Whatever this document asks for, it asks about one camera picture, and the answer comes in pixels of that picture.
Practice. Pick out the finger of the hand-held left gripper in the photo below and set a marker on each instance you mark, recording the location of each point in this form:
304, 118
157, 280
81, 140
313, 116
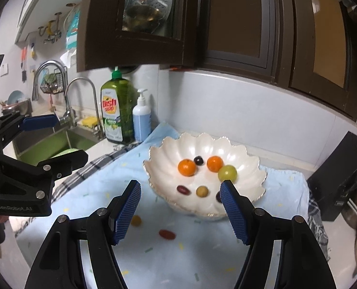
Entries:
41, 122
70, 161

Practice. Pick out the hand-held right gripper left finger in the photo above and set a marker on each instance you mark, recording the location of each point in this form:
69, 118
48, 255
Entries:
125, 213

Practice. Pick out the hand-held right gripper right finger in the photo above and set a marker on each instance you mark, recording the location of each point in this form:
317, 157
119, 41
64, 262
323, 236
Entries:
234, 213

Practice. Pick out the yellow-brown small fruit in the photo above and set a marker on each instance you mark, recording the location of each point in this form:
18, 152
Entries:
136, 220
201, 191

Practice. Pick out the dark plum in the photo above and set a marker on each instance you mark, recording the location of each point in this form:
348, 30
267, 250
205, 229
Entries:
218, 197

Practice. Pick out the red jujube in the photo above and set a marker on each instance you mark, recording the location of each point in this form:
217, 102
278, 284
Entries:
167, 234
183, 190

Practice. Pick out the small dark grape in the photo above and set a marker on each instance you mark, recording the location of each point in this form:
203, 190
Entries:
199, 160

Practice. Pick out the white scalloped bowl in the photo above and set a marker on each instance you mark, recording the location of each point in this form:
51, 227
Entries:
166, 162

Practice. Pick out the large orange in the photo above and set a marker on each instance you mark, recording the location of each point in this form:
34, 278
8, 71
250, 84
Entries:
186, 167

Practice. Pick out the person's left hand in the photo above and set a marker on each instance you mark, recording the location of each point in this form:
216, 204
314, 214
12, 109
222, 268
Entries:
1, 219

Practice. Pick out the green plastic basin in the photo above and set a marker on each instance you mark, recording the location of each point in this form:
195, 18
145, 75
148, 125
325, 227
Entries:
65, 152

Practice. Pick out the checked dish towel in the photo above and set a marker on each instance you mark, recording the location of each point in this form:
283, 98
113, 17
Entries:
85, 168

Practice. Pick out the steel kitchen sink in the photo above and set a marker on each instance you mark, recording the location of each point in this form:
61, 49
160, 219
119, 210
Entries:
45, 144

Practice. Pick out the tall steel faucet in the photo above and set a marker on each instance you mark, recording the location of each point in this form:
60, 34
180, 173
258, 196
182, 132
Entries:
98, 114
64, 120

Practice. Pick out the blue bowl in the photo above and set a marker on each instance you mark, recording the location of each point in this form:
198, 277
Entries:
15, 96

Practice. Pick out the green plum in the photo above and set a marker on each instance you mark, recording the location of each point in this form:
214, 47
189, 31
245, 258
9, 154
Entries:
227, 172

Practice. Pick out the yellow sponge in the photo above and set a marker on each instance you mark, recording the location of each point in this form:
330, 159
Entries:
89, 121

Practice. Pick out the small tangerine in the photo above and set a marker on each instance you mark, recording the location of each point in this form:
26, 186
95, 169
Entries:
215, 163

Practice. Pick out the green dish soap bottle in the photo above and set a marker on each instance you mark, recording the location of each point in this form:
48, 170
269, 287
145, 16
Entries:
118, 111

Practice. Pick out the light blue cloth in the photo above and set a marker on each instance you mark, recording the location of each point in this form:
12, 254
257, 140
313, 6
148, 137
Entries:
181, 262

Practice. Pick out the blue pump soap bottle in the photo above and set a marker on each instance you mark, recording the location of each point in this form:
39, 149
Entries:
141, 120

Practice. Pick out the blue white plastic bag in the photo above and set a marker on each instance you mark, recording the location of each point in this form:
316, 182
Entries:
72, 33

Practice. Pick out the black knife block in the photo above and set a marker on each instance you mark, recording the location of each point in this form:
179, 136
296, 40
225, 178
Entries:
332, 183

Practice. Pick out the dark mesh strainer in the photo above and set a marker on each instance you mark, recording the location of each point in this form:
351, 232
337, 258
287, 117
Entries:
130, 69

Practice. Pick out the brown glass cabinet door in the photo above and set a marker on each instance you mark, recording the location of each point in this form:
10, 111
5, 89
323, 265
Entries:
100, 36

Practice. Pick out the brown wall cabinet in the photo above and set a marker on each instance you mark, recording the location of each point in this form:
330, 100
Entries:
274, 36

